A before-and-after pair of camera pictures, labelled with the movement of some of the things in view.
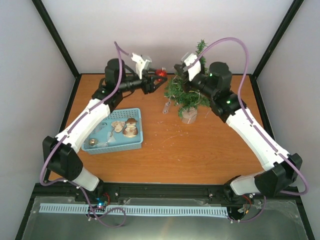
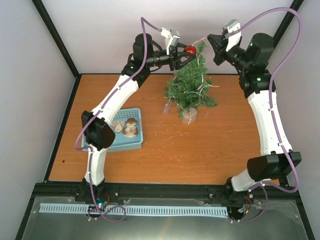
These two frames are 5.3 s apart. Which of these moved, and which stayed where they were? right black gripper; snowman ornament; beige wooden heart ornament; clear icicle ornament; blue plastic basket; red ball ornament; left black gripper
Moved: left black gripper; right black gripper; red ball ornament
Stayed: blue plastic basket; beige wooden heart ornament; clear icicle ornament; snowman ornament
